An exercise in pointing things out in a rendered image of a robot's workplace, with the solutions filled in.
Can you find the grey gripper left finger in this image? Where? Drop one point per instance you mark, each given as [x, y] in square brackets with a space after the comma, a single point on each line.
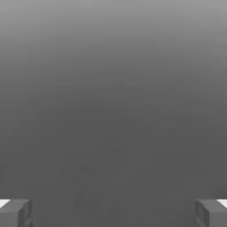
[12, 214]

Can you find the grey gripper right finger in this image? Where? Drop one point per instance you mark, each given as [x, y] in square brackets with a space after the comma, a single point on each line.
[214, 214]

